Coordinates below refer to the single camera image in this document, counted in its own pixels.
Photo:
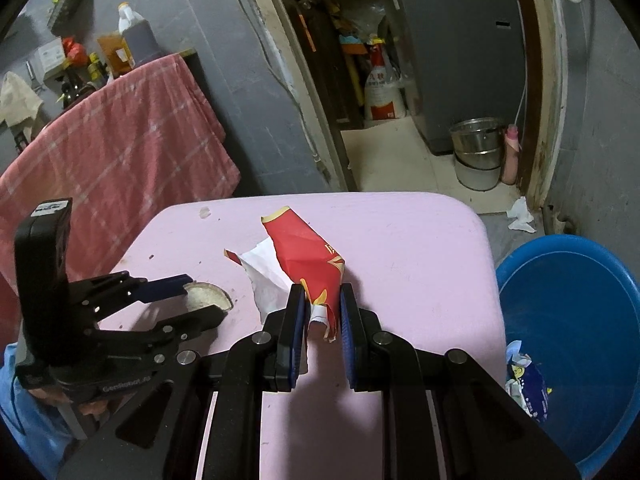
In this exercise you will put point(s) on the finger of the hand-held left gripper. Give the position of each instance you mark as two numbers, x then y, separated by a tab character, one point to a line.
165	287
200	317

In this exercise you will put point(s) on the round paper cake liner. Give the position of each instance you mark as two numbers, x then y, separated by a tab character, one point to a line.
205	296

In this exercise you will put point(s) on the small paper scrap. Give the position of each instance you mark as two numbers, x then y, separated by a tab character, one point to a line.
205	212

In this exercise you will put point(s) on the grey egg tray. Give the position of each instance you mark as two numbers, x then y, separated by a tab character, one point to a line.
70	2

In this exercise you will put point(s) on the red plastic bag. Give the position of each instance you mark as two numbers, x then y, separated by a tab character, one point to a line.
75	51

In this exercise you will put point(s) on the red snack wrapper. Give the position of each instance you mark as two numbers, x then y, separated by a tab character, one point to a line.
305	255

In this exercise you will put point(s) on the yellow oil bottle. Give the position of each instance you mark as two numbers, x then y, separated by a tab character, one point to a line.
116	55

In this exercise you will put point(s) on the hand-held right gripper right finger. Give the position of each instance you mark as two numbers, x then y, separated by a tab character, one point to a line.
347	340

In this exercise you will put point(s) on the orange and teal brush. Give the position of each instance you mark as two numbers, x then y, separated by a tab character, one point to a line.
352	45

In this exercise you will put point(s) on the thin white tube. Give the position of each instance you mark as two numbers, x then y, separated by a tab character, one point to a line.
523	95

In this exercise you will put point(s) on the aluminium pot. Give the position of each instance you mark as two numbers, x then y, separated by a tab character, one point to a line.
477	180

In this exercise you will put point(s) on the pink bottle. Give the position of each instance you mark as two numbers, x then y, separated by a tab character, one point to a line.
511	160

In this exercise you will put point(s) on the dark glass bottle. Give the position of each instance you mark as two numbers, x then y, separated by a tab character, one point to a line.
75	91

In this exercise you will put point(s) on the wooden door frame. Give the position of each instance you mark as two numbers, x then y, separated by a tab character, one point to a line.
545	110

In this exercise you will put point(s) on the pink checked towel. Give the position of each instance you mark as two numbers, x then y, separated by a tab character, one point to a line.
125	160

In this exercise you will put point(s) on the white cardboard box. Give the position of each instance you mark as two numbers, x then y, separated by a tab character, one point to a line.
50	60

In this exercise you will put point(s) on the blue snack packet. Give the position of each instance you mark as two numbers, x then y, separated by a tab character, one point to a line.
535	390

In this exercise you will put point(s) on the white rag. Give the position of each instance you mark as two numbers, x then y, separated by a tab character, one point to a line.
20	100

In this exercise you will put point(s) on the dark jug with white cap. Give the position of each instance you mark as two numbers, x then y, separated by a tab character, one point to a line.
140	35

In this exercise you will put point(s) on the crumpled white tissue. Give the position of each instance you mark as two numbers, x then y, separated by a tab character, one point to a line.
520	215

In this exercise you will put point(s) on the person's left forearm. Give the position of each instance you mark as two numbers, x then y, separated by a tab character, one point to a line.
25	430

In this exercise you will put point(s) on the person's left hand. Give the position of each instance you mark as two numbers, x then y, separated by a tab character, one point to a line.
96	408

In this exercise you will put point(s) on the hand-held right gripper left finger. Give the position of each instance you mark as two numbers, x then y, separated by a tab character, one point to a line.
298	340

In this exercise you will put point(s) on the blue plastic bucket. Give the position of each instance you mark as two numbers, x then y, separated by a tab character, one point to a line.
575	310

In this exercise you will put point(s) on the white sack with red label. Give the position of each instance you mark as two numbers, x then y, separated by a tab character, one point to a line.
384	97

